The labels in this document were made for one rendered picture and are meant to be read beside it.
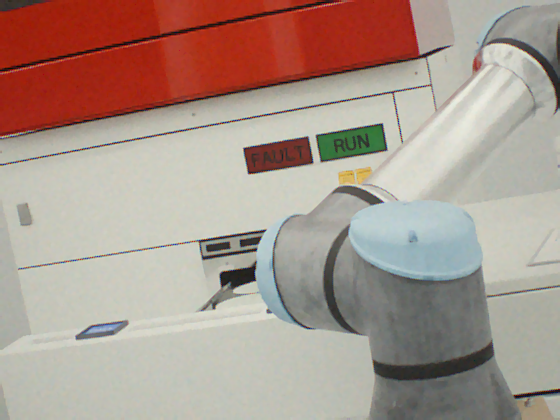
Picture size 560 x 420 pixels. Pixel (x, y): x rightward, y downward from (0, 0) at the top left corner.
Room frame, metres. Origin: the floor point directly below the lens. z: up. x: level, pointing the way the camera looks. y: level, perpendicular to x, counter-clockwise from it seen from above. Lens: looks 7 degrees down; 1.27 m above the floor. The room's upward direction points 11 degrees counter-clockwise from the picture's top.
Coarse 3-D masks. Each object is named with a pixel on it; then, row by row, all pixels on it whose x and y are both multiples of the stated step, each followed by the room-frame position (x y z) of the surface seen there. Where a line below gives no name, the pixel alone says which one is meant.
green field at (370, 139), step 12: (348, 132) 2.04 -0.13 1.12; (360, 132) 2.03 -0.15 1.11; (372, 132) 2.03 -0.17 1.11; (324, 144) 2.05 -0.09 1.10; (336, 144) 2.04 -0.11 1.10; (348, 144) 2.04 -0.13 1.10; (360, 144) 2.03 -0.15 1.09; (372, 144) 2.03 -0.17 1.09; (384, 144) 2.02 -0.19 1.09; (324, 156) 2.05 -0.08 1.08; (336, 156) 2.04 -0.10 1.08
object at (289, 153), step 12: (276, 144) 2.07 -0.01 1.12; (288, 144) 2.06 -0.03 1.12; (300, 144) 2.06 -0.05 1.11; (252, 156) 2.08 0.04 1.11; (264, 156) 2.07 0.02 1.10; (276, 156) 2.07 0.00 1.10; (288, 156) 2.06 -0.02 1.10; (300, 156) 2.06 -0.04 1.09; (252, 168) 2.08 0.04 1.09; (264, 168) 2.07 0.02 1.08
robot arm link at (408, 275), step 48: (336, 240) 1.14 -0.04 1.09; (384, 240) 1.06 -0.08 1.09; (432, 240) 1.05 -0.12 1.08; (336, 288) 1.12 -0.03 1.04; (384, 288) 1.06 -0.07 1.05; (432, 288) 1.05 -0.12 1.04; (480, 288) 1.07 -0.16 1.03; (384, 336) 1.07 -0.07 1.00; (432, 336) 1.05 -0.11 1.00; (480, 336) 1.07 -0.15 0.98
